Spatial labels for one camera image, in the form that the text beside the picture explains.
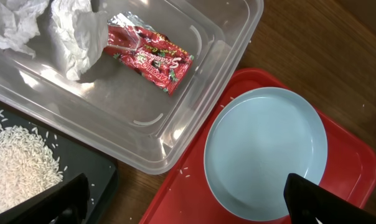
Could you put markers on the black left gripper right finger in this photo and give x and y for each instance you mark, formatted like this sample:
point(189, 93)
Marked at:
point(309, 203)

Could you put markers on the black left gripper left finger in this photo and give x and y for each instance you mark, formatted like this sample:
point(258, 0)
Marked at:
point(66, 202)

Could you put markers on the white rice pile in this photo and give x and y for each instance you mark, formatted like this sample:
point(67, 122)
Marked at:
point(28, 165)

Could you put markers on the red snack wrapper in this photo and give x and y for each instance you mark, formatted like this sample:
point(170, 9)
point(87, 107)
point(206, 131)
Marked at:
point(147, 52)

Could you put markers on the white tissue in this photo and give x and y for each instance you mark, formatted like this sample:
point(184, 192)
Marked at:
point(79, 33)

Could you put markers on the black tray bin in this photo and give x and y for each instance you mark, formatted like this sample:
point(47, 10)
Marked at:
point(75, 158)

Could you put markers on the red plastic tray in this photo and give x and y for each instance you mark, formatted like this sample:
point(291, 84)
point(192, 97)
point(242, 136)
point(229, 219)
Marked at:
point(185, 197)

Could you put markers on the light blue plate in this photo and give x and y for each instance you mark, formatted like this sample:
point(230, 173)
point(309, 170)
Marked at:
point(255, 142)

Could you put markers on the clear plastic bin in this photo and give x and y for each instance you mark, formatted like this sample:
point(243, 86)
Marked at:
point(119, 112)

